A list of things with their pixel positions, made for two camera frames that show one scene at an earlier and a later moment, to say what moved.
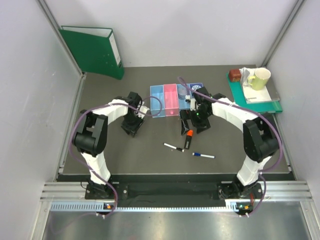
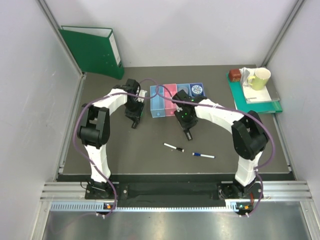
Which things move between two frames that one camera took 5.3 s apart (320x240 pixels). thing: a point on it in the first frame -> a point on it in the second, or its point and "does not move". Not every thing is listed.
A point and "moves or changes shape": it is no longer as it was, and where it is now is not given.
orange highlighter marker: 189,133 moves or changes shape
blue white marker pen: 199,154 does not move
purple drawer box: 192,84 does not move
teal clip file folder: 271,106 does not move
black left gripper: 132,129 -> 135,115
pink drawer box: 171,100 does not move
